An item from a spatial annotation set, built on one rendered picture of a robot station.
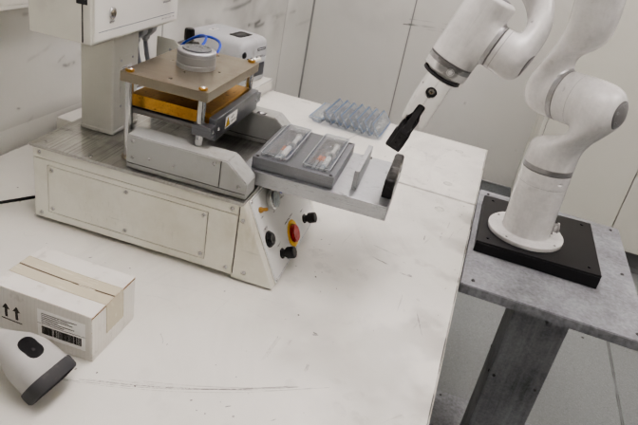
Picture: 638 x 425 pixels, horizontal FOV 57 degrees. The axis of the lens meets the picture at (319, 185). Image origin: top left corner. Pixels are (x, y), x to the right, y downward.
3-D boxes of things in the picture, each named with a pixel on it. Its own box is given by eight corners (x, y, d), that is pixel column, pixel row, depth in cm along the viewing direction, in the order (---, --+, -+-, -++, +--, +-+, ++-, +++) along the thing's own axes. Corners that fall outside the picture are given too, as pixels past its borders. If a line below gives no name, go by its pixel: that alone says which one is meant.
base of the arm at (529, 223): (552, 222, 159) (574, 160, 151) (571, 259, 142) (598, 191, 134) (482, 209, 160) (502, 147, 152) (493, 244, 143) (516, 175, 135)
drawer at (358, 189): (238, 184, 115) (243, 148, 112) (274, 147, 135) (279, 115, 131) (383, 225, 111) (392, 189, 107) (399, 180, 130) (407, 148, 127)
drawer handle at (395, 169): (380, 196, 112) (384, 178, 111) (391, 168, 126) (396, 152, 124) (390, 199, 112) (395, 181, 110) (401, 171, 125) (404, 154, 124)
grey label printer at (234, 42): (182, 71, 217) (186, 26, 210) (213, 63, 234) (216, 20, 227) (239, 90, 210) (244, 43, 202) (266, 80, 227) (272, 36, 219)
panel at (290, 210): (274, 285, 118) (248, 201, 112) (313, 218, 144) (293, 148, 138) (284, 284, 117) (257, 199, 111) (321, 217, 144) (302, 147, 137)
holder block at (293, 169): (251, 167, 114) (253, 155, 113) (282, 135, 132) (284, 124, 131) (331, 189, 112) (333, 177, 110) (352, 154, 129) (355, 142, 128)
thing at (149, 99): (130, 111, 116) (131, 64, 112) (181, 84, 136) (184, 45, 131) (210, 133, 113) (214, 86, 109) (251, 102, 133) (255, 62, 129)
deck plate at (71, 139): (28, 145, 117) (28, 140, 116) (124, 100, 147) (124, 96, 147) (243, 207, 109) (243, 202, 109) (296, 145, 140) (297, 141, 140)
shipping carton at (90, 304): (-9, 325, 96) (-12, 281, 92) (48, 285, 107) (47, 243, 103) (88, 366, 91) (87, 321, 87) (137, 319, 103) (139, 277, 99)
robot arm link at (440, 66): (470, 77, 102) (460, 91, 103) (472, 67, 110) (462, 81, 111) (430, 51, 102) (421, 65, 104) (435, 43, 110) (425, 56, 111)
